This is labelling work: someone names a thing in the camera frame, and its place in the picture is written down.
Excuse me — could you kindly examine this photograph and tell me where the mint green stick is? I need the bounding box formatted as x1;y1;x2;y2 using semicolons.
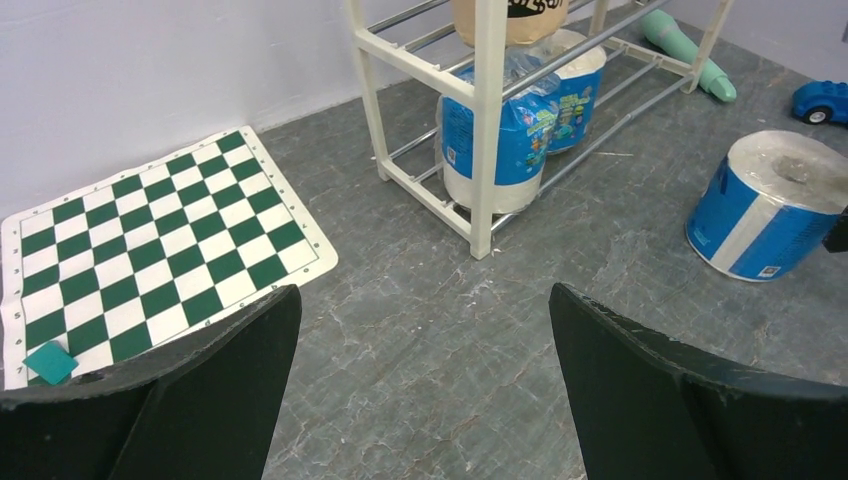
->
640;10;737;103

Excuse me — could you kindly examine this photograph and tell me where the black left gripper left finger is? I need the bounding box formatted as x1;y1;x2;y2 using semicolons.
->
1;285;302;479

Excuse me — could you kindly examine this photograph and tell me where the blue white roll front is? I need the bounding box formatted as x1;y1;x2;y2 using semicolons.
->
544;46;607;154

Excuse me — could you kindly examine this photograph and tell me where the cream metal shelf rack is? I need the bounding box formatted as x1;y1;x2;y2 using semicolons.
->
343;0;734;259

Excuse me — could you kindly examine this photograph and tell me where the blue toy car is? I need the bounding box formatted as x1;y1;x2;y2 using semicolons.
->
791;81;847;125

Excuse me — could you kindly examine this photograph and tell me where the blue white roll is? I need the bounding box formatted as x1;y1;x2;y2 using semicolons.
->
685;130;847;282
544;46;607;154

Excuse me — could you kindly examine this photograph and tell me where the small teal block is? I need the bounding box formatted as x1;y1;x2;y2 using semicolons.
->
23;339;79;386

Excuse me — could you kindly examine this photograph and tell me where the green white chessboard mat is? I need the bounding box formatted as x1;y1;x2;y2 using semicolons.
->
1;126;338;390

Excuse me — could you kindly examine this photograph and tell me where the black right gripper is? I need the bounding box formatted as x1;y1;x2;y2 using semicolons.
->
822;207;848;253

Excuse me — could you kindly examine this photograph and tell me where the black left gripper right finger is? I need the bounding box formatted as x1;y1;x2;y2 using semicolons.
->
549;283;847;479

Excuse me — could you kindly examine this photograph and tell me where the brown roll with label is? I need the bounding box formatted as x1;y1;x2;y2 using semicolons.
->
450;0;570;47

